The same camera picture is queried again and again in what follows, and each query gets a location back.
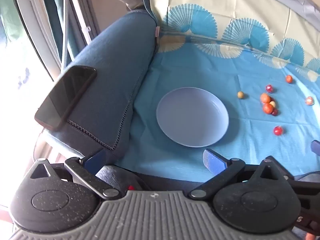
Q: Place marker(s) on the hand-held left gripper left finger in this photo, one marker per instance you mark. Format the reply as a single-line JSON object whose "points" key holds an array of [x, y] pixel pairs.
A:
{"points": [[93, 160]]}

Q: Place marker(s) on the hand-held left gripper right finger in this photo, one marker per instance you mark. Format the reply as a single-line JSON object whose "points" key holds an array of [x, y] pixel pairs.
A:
{"points": [[214, 161]]}

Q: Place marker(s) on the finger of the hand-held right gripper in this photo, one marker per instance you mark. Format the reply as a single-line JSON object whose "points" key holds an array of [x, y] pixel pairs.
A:
{"points": [[315, 146]]}

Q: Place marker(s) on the pale blue round plate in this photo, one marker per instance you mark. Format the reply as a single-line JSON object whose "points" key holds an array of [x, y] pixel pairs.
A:
{"points": [[192, 117]]}

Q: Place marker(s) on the small tangerine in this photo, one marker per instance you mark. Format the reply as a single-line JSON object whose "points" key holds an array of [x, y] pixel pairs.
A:
{"points": [[267, 108], [289, 79]]}

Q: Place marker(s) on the plastic-wrapped tangerine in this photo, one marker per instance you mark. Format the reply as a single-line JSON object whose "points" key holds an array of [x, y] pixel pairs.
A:
{"points": [[265, 98]]}

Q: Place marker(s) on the person's right hand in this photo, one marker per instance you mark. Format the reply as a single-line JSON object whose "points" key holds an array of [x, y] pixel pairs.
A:
{"points": [[311, 236]]}

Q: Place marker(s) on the pink-orange cherry tomato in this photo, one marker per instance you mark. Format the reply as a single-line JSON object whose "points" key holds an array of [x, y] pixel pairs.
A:
{"points": [[309, 100]]}

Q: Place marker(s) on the black smartphone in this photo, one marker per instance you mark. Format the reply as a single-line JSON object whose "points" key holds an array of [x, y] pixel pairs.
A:
{"points": [[65, 97]]}

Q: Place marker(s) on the shiny red cherry tomato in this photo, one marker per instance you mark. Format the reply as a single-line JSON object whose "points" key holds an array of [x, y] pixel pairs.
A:
{"points": [[269, 88]]}

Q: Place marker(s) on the blue-grey sofa armrest cover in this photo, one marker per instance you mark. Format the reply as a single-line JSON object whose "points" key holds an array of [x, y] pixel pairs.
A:
{"points": [[112, 75]]}

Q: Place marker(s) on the blue fan-print bed sheet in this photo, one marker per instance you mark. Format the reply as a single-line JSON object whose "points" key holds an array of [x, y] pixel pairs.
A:
{"points": [[220, 52]]}

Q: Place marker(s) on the white metal pole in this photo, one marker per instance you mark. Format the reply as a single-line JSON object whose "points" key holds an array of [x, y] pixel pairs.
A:
{"points": [[65, 25]]}

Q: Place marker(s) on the small pink label tag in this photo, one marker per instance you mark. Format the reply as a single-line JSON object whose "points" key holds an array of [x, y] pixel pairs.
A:
{"points": [[157, 31]]}

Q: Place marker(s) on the sliding window frame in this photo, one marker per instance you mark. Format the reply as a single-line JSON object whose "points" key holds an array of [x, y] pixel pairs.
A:
{"points": [[32, 17]]}

